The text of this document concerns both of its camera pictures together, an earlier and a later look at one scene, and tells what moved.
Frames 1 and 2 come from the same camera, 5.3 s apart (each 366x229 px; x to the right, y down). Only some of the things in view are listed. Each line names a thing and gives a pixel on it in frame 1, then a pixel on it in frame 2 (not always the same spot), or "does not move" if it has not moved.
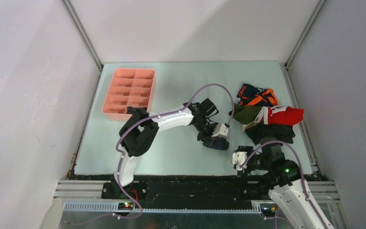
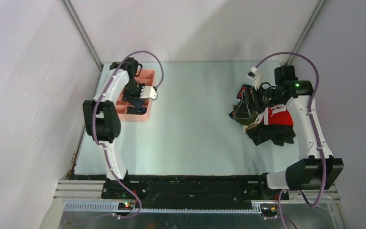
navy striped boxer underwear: (130, 109) does not move
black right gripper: (248, 170) to (258, 107)
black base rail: (191, 191) does not move
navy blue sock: (218, 143) to (137, 102)
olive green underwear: (246, 114) does not move
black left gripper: (208, 137) to (127, 95)
